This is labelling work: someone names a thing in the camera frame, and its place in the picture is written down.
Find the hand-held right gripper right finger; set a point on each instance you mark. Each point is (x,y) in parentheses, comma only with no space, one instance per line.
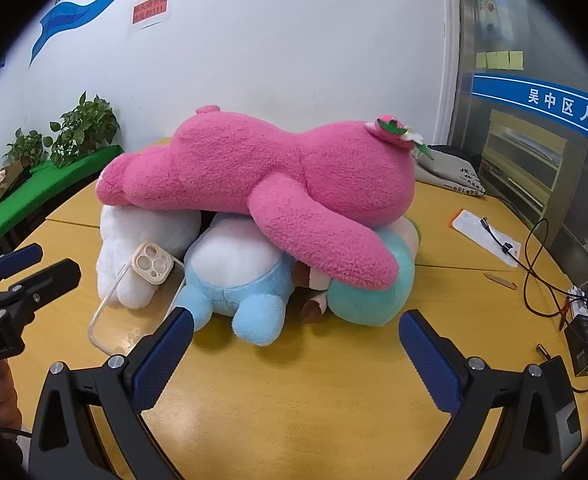
(426,360)

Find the person's left hand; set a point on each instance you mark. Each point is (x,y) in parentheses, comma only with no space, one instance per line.
(8,392)

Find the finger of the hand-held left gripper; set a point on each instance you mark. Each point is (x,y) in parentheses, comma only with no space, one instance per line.
(21,260)
(49,280)

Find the grey printed cloth bag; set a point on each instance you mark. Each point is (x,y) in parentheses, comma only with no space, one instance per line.
(448,170)

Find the blue sign band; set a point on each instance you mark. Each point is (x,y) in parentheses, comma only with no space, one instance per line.
(538,100)

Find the large potted green plant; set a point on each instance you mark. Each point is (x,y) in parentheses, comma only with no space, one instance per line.
(86,127)

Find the teal plush toy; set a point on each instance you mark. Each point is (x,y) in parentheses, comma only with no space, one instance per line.
(363,305)

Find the white plush toy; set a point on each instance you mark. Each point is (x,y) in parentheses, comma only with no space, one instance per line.
(124,240)

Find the wooden pry stick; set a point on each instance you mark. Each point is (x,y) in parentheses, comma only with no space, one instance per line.
(498,280)

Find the small potted green plant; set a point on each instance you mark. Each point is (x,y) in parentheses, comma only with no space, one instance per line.
(26,147)

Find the red paper sign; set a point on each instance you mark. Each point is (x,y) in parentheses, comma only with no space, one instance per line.
(150,10)

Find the light blue plush toy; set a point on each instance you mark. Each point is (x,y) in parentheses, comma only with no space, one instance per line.
(224,260)

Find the white flat device orange edge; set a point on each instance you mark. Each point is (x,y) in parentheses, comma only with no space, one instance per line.
(473,230)

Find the cartoon poster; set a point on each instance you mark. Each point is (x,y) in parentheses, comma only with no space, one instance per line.
(488,5)

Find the pink plush toy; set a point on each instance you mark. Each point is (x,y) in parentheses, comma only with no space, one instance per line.
(274,175)

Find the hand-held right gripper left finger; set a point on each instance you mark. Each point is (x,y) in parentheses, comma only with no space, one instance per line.
(166,355)

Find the white power adapter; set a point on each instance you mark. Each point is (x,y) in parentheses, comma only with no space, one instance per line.
(577,295)

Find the yellow sticky note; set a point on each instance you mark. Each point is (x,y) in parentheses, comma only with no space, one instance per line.
(516,60)
(497,60)
(481,60)

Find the clear phone case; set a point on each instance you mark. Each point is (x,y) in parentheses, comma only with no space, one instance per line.
(149,280)

